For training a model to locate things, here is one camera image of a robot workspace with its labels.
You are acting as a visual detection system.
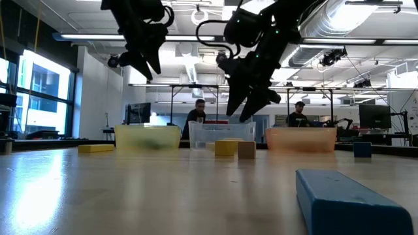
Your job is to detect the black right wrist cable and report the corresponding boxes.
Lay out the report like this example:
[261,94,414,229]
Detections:
[195,19,242,61]

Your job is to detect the white coiled cable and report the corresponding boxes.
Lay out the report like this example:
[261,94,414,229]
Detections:
[191,8,209,27]

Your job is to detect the large window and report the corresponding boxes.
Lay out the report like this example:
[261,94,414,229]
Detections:
[0,48,76,137]

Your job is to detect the wood cube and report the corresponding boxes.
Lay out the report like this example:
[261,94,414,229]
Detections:
[237,141,257,160]

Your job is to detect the long blue block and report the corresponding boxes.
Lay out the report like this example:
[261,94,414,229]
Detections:
[295,168,415,235]

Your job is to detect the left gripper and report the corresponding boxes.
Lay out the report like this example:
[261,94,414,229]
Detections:
[118,22,169,81]

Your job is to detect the clear plastic bin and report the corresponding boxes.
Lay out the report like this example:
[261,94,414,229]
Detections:
[188,120,257,149]

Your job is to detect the black computer monitor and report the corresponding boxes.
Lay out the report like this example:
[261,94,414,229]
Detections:
[125,102,152,125]
[359,104,392,129]

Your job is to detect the yellow cube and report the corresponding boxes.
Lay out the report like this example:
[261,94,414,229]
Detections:
[214,140,236,157]

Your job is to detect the black background stand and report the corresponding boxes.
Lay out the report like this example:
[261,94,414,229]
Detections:
[390,110,411,146]

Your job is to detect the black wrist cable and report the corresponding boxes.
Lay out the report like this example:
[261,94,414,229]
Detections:
[195,19,242,61]
[162,5,176,27]

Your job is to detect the blue cube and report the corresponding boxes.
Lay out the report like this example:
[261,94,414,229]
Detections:
[353,142,372,159]

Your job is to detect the cluttered background workbench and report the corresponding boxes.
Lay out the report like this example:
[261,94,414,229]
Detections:
[338,127,418,147]

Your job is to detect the yellow translucent plastic bin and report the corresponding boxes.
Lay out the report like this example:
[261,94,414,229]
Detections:
[114,125,182,154]

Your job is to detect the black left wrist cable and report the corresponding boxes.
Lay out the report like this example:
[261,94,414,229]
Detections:
[162,5,176,27]

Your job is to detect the person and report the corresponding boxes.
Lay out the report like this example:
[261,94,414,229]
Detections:
[285,101,310,128]
[180,99,207,140]

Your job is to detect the orange translucent plastic bin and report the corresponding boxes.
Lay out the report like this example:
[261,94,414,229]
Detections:
[265,127,338,153]

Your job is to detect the long yellow block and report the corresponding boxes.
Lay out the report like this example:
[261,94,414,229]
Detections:
[77,144,115,154]

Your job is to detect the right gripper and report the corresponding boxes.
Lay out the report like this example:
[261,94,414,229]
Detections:
[217,54,281,123]

